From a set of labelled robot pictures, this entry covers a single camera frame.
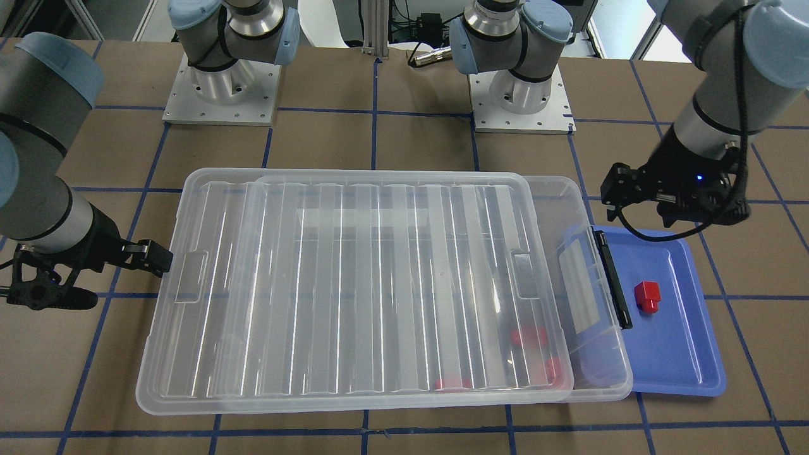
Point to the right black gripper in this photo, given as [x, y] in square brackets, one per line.
[103, 241]

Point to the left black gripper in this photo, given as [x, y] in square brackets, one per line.
[675, 162]

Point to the red block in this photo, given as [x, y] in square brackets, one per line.
[648, 297]
[451, 384]
[553, 370]
[529, 337]

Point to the clear plastic box lid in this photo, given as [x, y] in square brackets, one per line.
[303, 290]

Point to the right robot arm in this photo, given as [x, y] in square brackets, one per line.
[49, 86]

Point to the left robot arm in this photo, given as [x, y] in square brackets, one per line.
[753, 55]

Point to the blue plastic tray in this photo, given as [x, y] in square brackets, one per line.
[673, 351]

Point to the clear plastic storage box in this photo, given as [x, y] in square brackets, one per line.
[595, 346]

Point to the wrist camera black housing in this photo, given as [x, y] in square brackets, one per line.
[705, 198]

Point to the black box latch handle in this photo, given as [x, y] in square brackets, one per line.
[616, 291]

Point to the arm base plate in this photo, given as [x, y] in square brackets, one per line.
[504, 104]
[243, 95]

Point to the aluminium frame post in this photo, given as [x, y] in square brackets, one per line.
[375, 22]

